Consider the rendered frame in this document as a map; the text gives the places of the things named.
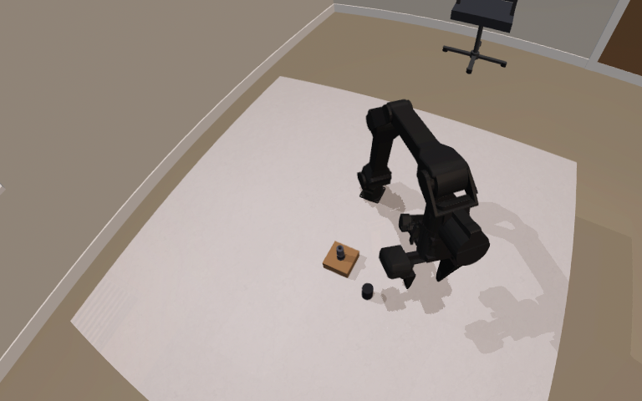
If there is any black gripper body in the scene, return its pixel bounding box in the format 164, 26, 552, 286
379, 220, 455, 280

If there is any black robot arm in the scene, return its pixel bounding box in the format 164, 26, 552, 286
357, 99, 490, 266

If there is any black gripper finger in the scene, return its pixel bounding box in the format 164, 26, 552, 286
400, 270, 416, 289
436, 258, 461, 282

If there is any brown square block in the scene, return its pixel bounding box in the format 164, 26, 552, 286
323, 241, 359, 278

